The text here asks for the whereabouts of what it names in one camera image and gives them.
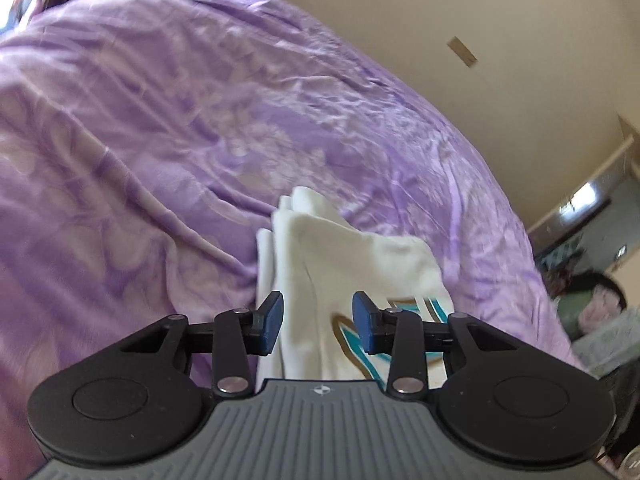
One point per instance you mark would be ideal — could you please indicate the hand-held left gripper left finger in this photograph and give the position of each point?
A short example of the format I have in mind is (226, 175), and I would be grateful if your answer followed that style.
(271, 324)

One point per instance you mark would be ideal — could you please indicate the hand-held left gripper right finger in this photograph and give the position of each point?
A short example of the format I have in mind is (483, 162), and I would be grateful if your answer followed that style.
(363, 327)

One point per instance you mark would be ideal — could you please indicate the white printed small garment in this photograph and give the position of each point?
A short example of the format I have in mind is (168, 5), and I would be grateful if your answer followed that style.
(310, 260)

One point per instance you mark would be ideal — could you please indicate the pink clothes pile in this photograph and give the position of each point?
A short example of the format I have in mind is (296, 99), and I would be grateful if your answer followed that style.
(602, 310)

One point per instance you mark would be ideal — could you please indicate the green bin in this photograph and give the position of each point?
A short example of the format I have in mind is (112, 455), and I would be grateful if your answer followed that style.
(570, 312)

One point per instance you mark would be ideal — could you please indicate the purple floral bed blanket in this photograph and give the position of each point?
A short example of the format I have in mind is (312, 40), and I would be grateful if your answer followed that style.
(150, 135)

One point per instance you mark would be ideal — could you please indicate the pale floral quilt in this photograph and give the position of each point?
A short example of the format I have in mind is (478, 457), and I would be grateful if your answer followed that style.
(610, 345)

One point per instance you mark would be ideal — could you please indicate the brown tape strip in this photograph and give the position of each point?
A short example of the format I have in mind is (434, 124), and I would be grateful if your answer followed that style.
(462, 51)

